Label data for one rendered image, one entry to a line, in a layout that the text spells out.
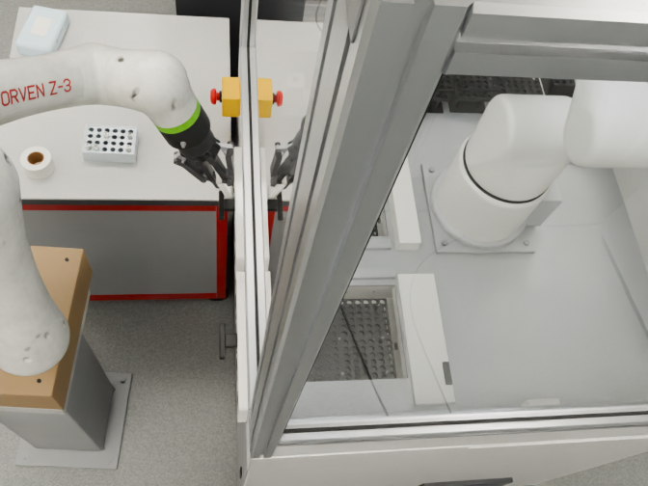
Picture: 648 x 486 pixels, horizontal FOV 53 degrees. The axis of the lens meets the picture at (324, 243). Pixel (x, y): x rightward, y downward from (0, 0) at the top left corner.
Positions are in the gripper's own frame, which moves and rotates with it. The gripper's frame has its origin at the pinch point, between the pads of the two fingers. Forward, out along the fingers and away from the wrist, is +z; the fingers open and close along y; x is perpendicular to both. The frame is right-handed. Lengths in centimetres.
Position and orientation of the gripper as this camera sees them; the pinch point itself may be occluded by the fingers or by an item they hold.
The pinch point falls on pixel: (225, 184)
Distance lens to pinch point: 143.8
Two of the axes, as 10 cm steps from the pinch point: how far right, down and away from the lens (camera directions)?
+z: 2.0, 4.3, 8.8
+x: 0.8, 8.9, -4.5
